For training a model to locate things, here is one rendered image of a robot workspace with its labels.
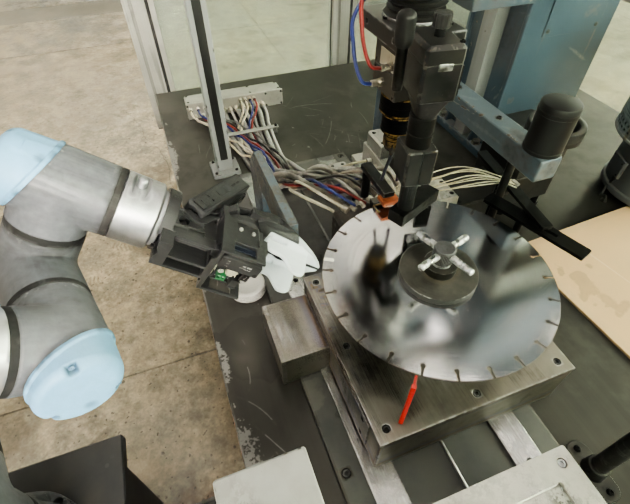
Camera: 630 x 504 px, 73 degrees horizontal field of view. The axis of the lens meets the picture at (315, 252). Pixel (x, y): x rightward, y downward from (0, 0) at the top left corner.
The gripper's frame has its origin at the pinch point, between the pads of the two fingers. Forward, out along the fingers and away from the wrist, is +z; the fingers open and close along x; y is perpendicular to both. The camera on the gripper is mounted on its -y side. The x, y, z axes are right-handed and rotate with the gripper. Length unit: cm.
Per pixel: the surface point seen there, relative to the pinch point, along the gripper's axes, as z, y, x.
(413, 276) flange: 13.7, 1.6, 5.5
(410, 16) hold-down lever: -7.2, -4.6, 29.4
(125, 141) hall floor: -25, -196, -137
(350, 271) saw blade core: 7.3, -1.0, -0.1
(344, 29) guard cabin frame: 27, -122, 1
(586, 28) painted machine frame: 56, -62, 43
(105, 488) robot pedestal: -12.1, 19.0, -37.2
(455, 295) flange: 17.7, 5.3, 8.1
